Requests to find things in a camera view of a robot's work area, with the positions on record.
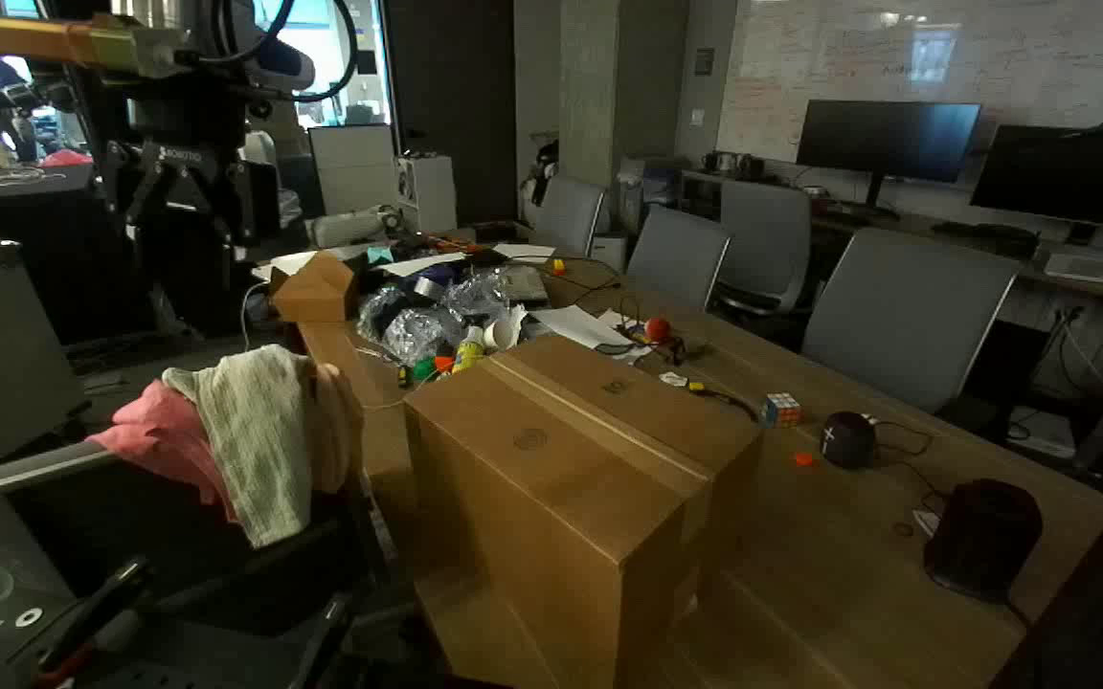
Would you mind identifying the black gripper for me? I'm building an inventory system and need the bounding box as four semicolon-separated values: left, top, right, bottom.
125;88;252;265

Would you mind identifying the pink cloth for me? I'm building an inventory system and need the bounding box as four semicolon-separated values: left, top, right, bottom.
90;377;237;516

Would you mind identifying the white towel cloth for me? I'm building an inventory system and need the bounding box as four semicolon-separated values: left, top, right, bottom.
162;340;320;552

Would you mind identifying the grey office chair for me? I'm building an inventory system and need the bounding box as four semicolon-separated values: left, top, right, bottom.
397;150;462;238
623;203;734;314
802;226;1028;412
528;171;609;261
713;174;821;317
307;123;401;217

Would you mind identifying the tan cardboard piece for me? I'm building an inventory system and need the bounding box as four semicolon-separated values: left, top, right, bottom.
268;248;363;374

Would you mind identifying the large grey cabinet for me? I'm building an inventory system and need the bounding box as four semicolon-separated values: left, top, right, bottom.
0;189;90;476

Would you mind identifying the clear plastic bag pile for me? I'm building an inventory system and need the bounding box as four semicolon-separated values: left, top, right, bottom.
357;268;520;366

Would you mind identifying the white paper stack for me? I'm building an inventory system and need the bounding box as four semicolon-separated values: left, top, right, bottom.
528;301;641;357

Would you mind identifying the large cardboard box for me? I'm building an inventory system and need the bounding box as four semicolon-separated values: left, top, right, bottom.
397;330;769;689

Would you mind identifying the Rubik's cube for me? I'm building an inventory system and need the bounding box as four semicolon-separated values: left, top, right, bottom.
757;390;803;427

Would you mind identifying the black round speaker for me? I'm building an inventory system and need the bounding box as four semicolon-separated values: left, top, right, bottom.
816;411;884;476

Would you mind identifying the black computer monitor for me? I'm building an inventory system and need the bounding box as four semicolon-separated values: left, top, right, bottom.
794;95;986;215
968;120;1103;238

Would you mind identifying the black cylinder container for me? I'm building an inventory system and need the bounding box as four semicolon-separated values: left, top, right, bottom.
925;476;1050;603

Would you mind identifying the white box under desk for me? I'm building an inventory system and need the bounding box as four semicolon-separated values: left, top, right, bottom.
1009;400;1082;462

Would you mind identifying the white desk device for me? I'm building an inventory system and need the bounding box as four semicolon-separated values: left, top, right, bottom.
1042;246;1103;292

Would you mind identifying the wall whiteboard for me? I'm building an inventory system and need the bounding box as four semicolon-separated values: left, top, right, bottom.
715;0;1103;169

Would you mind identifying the long wall desk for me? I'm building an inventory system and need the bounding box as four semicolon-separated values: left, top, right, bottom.
681;155;1103;323

